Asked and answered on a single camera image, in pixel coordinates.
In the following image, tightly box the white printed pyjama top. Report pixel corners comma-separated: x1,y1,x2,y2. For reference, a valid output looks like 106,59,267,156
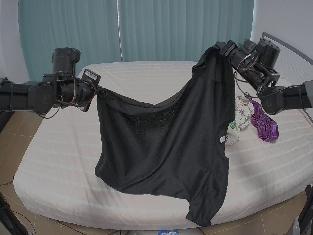
225,95,252,146

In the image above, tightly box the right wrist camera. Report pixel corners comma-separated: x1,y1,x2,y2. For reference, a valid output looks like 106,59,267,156
243,39,258,54

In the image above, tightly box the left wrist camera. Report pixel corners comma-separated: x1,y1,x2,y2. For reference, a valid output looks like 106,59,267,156
72,48,82,63

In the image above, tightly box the bed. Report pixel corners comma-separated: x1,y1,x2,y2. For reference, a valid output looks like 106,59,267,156
13,32,313,229

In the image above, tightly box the purple garment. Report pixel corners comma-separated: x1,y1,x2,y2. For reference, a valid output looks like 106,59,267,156
246,96,280,142

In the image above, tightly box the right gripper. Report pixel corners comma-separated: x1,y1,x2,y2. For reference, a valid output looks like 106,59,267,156
219,40,255,69

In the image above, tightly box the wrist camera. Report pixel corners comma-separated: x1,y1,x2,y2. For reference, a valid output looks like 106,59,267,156
243,39,258,54
72,48,82,63

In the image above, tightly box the black T-shirt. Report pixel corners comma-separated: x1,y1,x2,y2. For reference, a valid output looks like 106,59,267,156
94,47,236,227

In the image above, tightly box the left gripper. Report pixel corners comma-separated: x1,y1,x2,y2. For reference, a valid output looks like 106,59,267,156
60,69,101,112

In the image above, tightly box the blue-green curtain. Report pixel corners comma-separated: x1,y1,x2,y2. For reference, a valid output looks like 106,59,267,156
18,0,122,83
117,0,256,63

